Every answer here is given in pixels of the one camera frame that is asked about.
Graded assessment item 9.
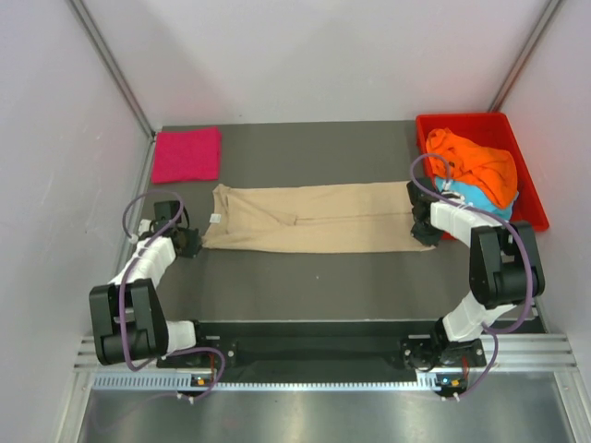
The beige t shirt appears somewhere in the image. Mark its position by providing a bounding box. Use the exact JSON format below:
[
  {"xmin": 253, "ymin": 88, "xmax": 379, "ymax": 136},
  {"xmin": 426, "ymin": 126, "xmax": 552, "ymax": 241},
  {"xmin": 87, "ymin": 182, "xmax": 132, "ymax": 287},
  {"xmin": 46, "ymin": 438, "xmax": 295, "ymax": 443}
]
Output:
[{"xmin": 203, "ymin": 182, "xmax": 426, "ymax": 254}]

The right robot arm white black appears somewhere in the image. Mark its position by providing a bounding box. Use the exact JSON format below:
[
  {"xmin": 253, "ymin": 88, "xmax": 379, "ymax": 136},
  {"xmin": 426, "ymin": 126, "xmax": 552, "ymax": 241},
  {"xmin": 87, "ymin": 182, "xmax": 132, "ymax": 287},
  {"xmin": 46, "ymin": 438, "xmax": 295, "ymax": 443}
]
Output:
[{"xmin": 401, "ymin": 178, "xmax": 545, "ymax": 372}]

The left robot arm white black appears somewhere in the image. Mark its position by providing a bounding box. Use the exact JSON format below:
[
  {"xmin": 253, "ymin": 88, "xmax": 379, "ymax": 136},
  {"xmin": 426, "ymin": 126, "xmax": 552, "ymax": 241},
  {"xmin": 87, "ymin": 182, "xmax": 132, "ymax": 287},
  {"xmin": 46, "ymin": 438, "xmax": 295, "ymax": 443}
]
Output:
[{"xmin": 89, "ymin": 200, "xmax": 210, "ymax": 371}]

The blue t shirt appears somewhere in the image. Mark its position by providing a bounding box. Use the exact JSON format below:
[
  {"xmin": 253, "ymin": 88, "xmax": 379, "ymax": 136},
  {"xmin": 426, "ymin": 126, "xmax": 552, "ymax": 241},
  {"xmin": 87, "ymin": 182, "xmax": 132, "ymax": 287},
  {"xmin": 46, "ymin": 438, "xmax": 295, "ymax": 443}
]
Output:
[{"xmin": 435, "ymin": 177, "xmax": 519, "ymax": 221}]

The orange t shirt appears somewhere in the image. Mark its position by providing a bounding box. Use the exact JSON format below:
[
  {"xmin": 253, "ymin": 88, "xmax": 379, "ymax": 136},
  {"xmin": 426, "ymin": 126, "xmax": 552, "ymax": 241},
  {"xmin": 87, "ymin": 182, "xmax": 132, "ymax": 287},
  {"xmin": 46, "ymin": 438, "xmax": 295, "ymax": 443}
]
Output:
[{"xmin": 426, "ymin": 128, "xmax": 518, "ymax": 210}]

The folded pink t shirt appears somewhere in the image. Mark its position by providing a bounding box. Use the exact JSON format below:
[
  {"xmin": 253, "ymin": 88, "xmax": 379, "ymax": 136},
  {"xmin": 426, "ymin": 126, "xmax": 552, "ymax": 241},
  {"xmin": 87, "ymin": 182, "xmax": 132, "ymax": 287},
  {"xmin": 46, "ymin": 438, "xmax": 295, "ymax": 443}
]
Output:
[{"xmin": 151, "ymin": 126, "xmax": 222, "ymax": 185}]

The red plastic bin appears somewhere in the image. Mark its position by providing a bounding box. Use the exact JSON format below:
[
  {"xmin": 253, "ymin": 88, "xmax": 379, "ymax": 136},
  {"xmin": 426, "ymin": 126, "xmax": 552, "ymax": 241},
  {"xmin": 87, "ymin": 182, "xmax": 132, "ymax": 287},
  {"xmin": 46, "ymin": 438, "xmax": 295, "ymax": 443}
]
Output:
[{"xmin": 414, "ymin": 112, "xmax": 550, "ymax": 241}]

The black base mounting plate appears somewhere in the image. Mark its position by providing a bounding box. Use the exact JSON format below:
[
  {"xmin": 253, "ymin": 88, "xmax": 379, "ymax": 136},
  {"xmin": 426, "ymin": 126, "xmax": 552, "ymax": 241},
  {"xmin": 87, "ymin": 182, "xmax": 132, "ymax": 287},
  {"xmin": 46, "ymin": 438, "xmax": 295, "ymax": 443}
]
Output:
[{"xmin": 156, "ymin": 334, "xmax": 481, "ymax": 373}]

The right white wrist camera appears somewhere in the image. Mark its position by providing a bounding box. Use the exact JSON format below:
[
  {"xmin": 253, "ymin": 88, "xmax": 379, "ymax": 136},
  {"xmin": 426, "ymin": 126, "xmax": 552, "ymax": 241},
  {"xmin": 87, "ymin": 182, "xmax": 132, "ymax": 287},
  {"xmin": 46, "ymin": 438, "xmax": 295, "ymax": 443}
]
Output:
[{"xmin": 438, "ymin": 181, "xmax": 470, "ymax": 207}]

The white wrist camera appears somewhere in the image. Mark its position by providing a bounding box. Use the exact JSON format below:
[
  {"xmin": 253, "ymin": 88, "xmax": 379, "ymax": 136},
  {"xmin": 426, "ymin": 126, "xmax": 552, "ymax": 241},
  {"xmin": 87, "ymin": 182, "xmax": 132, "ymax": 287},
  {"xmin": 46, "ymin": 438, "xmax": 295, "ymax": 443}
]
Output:
[
  {"xmin": 438, "ymin": 181, "xmax": 470, "ymax": 207},
  {"xmin": 128, "ymin": 219, "xmax": 154, "ymax": 245}
]

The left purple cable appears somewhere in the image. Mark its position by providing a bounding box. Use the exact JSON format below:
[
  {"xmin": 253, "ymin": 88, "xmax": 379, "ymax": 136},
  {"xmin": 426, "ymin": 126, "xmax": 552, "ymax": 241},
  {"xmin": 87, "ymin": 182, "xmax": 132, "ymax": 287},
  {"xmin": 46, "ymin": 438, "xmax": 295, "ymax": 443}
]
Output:
[{"xmin": 90, "ymin": 187, "xmax": 227, "ymax": 433}]

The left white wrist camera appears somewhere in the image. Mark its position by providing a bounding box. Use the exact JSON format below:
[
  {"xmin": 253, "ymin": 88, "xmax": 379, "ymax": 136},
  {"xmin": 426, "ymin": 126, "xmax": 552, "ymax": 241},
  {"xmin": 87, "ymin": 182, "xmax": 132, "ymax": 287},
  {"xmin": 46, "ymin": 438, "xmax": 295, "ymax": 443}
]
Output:
[{"xmin": 128, "ymin": 219, "xmax": 154, "ymax": 245}]

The aluminium rail profile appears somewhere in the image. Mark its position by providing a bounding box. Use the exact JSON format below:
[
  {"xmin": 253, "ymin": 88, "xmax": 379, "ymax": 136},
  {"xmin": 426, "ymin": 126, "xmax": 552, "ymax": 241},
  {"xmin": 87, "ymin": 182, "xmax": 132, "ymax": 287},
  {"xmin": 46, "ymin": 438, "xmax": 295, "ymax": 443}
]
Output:
[{"xmin": 74, "ymin": 333, "xmax": 577, "ymax": 372}]

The grey slotted cable duct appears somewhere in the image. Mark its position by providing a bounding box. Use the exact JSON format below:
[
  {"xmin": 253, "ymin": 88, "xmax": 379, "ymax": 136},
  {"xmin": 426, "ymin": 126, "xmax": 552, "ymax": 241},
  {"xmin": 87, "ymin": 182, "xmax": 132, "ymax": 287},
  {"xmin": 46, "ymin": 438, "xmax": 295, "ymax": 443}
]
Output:
[{"xmin": 92, "ymin": 372, "xmax": 440, "ymax": 392}]

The right aluminium frame post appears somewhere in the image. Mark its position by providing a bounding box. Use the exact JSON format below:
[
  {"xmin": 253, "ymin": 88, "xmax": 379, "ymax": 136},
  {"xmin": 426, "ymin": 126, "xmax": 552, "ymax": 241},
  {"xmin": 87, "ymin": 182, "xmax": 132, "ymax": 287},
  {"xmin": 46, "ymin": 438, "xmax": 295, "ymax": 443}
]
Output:
[{"xmin": 488, "ymin": 0, "xmax": 565, "ymax": 113}]

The aluminium frame post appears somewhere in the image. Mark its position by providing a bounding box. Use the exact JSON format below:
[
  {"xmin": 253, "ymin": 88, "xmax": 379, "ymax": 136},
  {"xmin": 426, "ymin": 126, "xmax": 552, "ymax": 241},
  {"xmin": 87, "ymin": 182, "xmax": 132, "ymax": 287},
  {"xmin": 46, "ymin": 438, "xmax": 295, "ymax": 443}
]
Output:
[
  {"xmin": 66, "ymin": 0, "xmax": 155, "ymax": 140},
  {"xmin": 488, "ymin": 0, "xmax": 565, "ymax": 113}
]

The left aluminium frame post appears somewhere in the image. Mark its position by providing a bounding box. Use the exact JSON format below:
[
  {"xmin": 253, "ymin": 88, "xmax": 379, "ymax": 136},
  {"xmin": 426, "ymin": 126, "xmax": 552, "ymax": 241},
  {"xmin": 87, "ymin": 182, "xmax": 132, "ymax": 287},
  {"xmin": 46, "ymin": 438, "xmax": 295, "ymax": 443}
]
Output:
[{"xmin": 66, "ymin": 0, "xmax": 155, "ymax": 140}]

